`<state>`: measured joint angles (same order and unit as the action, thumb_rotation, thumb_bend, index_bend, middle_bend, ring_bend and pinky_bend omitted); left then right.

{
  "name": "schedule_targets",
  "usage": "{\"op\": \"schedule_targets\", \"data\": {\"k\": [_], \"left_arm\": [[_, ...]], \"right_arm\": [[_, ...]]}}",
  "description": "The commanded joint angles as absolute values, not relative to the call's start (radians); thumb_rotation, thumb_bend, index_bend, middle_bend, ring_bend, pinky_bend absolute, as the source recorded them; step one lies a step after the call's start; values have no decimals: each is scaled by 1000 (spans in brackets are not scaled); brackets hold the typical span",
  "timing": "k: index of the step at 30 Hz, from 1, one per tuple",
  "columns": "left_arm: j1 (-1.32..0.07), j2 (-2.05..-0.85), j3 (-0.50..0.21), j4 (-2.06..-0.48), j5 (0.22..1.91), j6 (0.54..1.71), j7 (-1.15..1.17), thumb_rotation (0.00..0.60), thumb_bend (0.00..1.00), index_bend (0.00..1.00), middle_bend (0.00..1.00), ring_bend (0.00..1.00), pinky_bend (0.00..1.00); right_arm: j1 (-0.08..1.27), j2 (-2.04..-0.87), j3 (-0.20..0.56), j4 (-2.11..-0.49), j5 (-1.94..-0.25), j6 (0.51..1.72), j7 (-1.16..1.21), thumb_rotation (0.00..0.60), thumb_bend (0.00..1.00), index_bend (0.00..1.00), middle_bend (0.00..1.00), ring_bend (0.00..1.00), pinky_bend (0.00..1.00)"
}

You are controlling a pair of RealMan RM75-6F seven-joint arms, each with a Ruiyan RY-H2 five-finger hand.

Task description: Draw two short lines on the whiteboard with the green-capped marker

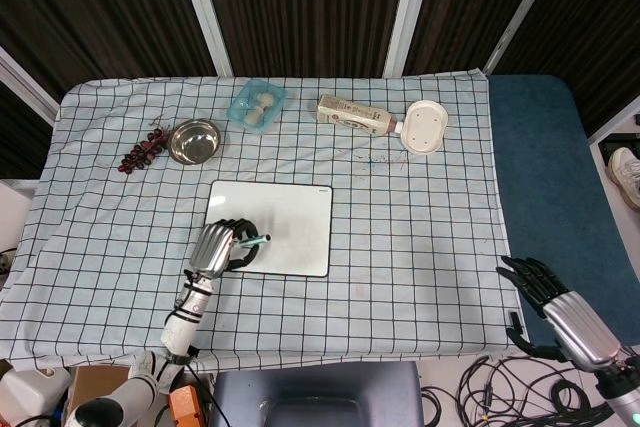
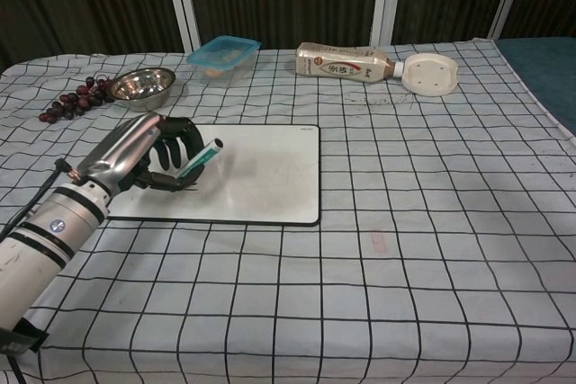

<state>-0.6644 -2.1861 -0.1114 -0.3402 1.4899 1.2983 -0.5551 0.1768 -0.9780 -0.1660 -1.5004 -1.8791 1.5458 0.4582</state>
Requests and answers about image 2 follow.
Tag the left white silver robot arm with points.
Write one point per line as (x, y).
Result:
(40, 244)

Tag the white green marker pen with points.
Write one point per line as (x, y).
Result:
(204, 155)

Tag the white black checked tablecloth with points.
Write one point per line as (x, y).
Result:
(315, 289)

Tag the white dry-erase board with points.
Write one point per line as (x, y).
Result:
(270, 177)

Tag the bunch of dark red grapes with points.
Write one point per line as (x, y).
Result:
(72, 105)

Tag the stainless steel bowl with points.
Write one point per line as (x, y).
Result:
(141, 87)

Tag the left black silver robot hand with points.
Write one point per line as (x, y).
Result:
(121, 145)

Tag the beige tea bottle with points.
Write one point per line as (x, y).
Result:
(342, 64)

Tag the clear container with blue lid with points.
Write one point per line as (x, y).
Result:
(222, 58)

